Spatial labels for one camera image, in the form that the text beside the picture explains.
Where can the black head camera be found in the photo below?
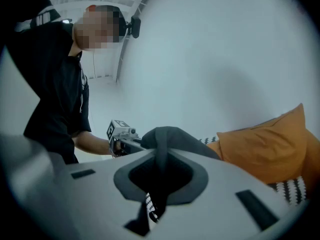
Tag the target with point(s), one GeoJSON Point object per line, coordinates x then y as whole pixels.
{"type": "Point", "coordinates": [135, 27]}

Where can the person's left forearm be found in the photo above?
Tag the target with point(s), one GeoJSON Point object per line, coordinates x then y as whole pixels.
{"type": "Point", "coordinates": [93, 144]}

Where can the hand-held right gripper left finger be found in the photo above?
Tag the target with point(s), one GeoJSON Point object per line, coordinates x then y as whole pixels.
{"type": "Point", "coordinates": [95, 196]}

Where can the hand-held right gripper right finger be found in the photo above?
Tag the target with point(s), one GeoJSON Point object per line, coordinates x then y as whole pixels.
{"type": "Point", "coordinates": [225, 181]}

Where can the black backpack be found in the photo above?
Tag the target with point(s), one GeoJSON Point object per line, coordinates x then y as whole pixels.
{"type": "Point", "coordinates": [175, 139]}

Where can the person's black shirt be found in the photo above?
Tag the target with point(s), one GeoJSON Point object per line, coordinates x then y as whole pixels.
{"type": "Point", "coordinates": [52, 84]}

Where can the person's head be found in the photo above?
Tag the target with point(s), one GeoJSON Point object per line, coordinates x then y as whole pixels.
{"type": "Point", "coordinates": [100, 29]}

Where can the orange cushion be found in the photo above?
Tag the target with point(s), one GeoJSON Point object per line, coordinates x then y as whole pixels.
{"type": "Point", "coordinates": [270, 149]}

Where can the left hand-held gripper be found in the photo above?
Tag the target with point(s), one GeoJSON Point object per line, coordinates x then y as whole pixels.
{"type": "Point", "coordinates": [117, 130]}

